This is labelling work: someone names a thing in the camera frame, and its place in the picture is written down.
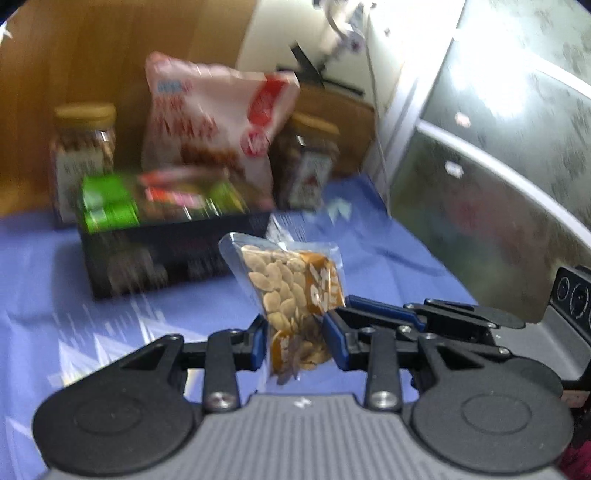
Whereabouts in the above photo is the nut jar with red label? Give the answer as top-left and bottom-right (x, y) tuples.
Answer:
(276, 114), (341, 212)

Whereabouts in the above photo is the green wafer packet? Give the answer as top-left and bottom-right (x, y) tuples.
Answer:
(81, 174), (136, 209)

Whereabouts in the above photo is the pink red carton box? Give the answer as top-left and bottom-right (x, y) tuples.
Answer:
(140, 167), (232, 209)

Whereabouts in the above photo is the blue tablecloth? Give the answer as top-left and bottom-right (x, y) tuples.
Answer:
(0, 174), (482, 474)

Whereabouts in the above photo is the person's dark red clothing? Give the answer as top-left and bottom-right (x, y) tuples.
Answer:
(558, 434), (591, 480)

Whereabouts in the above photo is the clear seed packet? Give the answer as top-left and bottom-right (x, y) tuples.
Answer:
(218, 232), (345, 387)

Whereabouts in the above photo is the white and red snack bag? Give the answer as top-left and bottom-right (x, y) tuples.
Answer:
(140, 51), (302, 209)

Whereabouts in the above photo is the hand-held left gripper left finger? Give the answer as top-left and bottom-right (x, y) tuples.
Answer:
(88, 316), (269, 414)

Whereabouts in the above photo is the nut jar with gold lid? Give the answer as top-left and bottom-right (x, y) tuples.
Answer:
(50, 103), (117, 228)

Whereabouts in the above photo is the black angular object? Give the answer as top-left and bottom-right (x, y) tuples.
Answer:
(290, 41), (366, 95)

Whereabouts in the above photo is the wooden headboard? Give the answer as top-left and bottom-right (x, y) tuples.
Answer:
(0, 0), (376, 219)

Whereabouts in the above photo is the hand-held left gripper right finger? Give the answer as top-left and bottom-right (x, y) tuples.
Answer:
(322, 308), (514, 413)

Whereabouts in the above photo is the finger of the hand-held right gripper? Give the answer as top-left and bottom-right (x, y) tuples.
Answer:
(346, 294), (526, 344)

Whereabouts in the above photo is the black tin box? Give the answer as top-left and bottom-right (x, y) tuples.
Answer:
(75, 210), (274, 301)

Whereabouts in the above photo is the green pea snack packet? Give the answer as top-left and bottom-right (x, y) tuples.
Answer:
(202, 181), (246, 219)

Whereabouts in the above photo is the light green snack packet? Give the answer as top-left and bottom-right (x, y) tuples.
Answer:
(84, 205), (140, 233)

